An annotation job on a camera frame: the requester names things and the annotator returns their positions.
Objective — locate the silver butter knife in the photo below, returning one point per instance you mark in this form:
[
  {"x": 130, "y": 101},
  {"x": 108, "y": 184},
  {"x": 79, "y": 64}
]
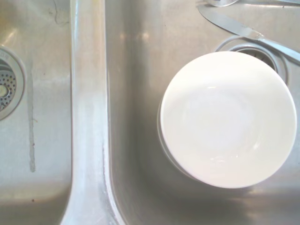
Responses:
[{"x": 222, "y": 20}]

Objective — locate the perforated metal drain strainer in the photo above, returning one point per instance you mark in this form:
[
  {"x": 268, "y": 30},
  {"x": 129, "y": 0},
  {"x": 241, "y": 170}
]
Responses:
[{"x": 9, "y": 86}]

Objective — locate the stainless steel double sink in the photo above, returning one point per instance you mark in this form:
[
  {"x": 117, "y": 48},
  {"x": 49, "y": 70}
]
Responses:
[{"x": 89, "y": 117}]

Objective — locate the silver spoon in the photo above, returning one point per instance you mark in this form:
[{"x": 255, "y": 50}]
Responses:
[{"x": 220, "y": 2}]

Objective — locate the white ceramic bowl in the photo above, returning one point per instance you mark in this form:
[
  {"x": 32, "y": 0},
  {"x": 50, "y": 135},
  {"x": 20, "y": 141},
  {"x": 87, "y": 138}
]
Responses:
[{"x": 227, "y": 122}]

